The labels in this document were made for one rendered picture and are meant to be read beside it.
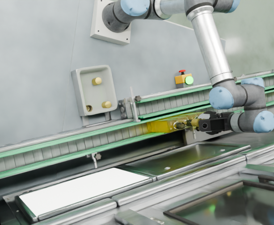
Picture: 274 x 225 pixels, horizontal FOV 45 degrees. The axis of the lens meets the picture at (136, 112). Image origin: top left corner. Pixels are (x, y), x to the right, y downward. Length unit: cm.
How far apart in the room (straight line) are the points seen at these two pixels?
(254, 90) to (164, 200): 47
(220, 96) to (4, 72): 95
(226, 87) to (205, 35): 19
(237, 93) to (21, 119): 95
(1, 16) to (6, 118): 45
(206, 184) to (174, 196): 13
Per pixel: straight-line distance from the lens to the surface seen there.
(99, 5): 173
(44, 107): 161
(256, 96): 120
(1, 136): 158
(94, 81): 163
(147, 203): 105
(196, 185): 115
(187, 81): 186
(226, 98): 109
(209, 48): 116
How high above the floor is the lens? 232
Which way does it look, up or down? 62 degrees down
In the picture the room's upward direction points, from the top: 86 degrees clockwise
